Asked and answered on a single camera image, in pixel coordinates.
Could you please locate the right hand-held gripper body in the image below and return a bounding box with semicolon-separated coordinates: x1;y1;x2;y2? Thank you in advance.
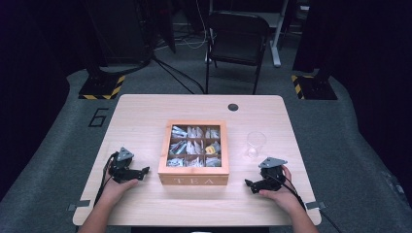
257;156;289;192

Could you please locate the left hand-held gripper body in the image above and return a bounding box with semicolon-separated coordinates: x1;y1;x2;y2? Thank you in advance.
108;147;137;184

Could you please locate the wooden tea box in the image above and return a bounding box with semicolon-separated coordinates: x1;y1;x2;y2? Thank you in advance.
157;119;230;186

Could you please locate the person's right hand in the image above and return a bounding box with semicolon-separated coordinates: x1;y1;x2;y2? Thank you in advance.
258;164;305;214

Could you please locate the person's left hand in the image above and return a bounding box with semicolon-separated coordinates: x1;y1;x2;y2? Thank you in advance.
96;161;140;206

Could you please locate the clear plastic cup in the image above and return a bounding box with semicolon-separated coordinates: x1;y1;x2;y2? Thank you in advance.
246;131;267;159

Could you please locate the grey tape piece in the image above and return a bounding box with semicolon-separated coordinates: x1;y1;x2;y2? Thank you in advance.
304;200;326;211
67;199;91;212

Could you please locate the pile of tea bags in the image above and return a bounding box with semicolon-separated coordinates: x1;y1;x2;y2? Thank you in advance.
167;125;223;168

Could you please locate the black stand base striped edge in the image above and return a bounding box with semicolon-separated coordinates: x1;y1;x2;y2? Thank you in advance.
290;73;338;101
78;74;126;101

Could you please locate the white desk leg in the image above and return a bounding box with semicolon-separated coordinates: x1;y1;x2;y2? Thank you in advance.
269;0;290;68

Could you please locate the black folding chair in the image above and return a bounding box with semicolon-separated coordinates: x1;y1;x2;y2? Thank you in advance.
205;11;272;96

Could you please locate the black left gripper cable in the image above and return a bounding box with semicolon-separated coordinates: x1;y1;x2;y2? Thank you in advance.
93;151;120;208

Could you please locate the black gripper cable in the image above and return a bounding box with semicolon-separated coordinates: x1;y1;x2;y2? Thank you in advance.
93;151;120;208
268;174;343;233

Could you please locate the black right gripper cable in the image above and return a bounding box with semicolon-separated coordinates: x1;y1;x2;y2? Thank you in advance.
268;174;343;233

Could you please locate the black floor cable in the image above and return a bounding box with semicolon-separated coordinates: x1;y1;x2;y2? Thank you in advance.
151;55;206;95

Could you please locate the white floor cable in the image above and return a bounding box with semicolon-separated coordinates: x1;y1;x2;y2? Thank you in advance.
181;0;210;50

